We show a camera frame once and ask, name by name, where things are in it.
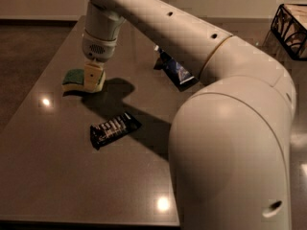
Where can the black wire basket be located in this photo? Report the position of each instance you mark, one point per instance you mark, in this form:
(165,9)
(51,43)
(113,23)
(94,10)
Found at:
(290,28)

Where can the blue chip bag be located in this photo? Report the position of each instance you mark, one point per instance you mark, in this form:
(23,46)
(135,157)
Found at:
(175,71)

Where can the black candy bar wrapper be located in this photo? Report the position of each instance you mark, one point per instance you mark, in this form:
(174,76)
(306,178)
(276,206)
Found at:
(113,129)

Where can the green and yellow sponge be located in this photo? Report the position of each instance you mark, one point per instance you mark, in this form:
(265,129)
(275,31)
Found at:
(73,81)

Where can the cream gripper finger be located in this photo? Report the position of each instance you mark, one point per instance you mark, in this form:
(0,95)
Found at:
(94,76)

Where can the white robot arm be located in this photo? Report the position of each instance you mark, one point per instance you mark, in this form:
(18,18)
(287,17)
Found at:
(229,143)

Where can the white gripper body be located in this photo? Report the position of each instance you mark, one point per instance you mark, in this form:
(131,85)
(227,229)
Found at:
(97,49)

